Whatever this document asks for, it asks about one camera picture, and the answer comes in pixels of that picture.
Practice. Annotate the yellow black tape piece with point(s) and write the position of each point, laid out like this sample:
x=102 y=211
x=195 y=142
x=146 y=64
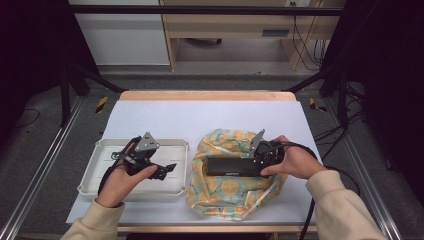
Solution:
x=101 y=104

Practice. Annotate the white cabinet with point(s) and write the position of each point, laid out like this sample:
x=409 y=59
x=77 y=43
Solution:
x=123 y=40

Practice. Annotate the white plastic tray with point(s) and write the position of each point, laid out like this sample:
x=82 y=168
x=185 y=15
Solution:
x=100 y=173

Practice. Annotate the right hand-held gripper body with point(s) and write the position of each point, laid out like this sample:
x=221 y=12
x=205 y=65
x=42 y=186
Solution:
x=268 y=153

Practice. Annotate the orange-print teal cloth bag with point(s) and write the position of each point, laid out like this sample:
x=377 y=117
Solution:
x=230 y=193

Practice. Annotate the black curtain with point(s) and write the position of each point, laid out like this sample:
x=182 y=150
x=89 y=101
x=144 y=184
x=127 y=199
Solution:
x=393 y=66
x=26 y=50

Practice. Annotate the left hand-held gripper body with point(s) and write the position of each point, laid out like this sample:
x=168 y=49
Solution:
x=146 y=145

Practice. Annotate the wooden table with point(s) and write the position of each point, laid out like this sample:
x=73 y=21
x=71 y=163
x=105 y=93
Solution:
x=206 y=95

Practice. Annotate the person's left hand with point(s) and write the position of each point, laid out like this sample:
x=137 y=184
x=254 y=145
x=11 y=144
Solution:
x=116 y=186

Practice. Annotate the black metal stand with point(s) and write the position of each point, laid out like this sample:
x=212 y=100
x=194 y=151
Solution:
x=65 y=100
x=342 y=100

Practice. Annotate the white table mat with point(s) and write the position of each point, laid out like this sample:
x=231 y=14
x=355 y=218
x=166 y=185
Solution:
x=200 y=113

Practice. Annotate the aluminium floor rail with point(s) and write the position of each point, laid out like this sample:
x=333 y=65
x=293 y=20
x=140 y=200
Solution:
x=43 y=163
x=366 y=180

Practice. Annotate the light wooden desk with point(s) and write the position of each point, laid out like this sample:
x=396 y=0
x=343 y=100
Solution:
x=226 y=25

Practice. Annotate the black horizontal frame bar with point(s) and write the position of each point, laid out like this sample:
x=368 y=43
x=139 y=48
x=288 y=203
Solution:
x=200 y=10

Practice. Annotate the black rectangular box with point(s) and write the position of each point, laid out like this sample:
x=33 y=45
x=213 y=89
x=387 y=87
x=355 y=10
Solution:
x=226 y=166

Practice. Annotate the person's right hand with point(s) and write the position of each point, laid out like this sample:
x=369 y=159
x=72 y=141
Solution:
x=296 y=163

